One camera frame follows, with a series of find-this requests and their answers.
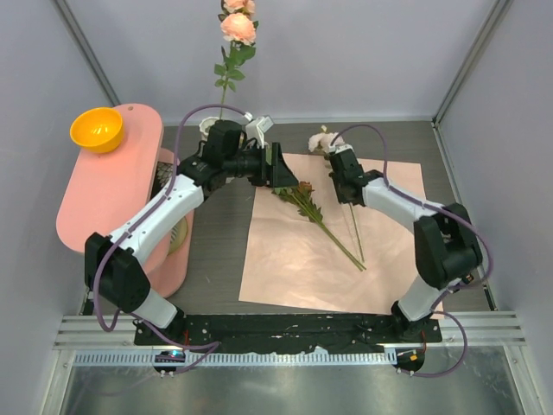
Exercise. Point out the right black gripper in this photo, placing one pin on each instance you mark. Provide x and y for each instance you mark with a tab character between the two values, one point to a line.
340	197

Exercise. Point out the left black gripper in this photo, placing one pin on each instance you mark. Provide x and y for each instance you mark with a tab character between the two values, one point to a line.
281	175

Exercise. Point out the pale pink rose stem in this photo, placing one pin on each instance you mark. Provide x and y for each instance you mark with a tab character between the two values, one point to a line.
318	144

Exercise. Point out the pink flower bouquet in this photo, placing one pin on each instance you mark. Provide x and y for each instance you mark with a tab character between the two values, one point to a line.
290	261

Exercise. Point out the peach rose stem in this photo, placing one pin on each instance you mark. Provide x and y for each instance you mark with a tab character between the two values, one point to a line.
239	29

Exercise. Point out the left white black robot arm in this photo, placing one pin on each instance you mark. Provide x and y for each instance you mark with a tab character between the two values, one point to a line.
114	263

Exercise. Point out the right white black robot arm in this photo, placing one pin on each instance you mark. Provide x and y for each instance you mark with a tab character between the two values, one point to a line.
446	247

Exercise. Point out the white ribbed ceramic vase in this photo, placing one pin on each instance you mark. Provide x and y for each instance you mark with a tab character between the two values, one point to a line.
206	124

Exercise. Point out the red leafy flower stem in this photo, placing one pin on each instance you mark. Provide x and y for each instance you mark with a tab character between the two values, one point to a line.
301	196

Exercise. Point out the black patterned box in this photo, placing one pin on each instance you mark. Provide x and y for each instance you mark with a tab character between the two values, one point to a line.
162	176

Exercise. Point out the pink tiered wooden shelf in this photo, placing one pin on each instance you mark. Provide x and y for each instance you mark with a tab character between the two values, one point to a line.
106	190

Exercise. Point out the orange plastic bowl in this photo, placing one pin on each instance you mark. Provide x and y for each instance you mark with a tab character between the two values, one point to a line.
99	130

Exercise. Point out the black mounting base plate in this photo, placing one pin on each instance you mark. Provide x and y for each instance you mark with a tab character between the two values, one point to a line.
337	333

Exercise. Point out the slotted white cable duct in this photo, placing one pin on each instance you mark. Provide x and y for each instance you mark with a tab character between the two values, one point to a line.
169	357

